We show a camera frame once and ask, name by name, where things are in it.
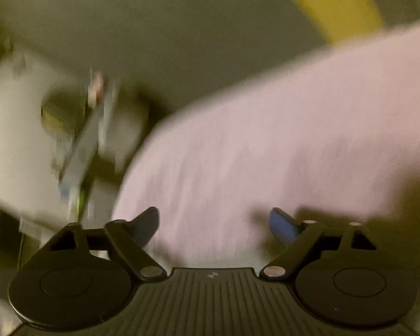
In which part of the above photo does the white bedside furniture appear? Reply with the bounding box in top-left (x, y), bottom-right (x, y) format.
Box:
top-left (0, 42), bottom-right (151, 242)

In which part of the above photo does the yellow curtain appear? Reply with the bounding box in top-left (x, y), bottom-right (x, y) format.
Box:
top-left (269, 0), bottom-right (386, 44)

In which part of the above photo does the pink blanket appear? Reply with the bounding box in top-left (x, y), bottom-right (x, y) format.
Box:
top-left (111, 19), bottom-right (420, 274)

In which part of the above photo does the dark elongated object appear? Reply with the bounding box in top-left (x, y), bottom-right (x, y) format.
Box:
top-left (54, 72), bottom-right (123, 219)

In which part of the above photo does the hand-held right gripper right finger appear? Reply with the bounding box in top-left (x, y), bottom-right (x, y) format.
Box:
top-left (260, 207), bottom-right (377, 281)

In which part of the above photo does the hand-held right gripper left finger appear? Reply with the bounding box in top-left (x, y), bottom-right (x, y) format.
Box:
top-left (38, 206), bottom-right (167, 283)

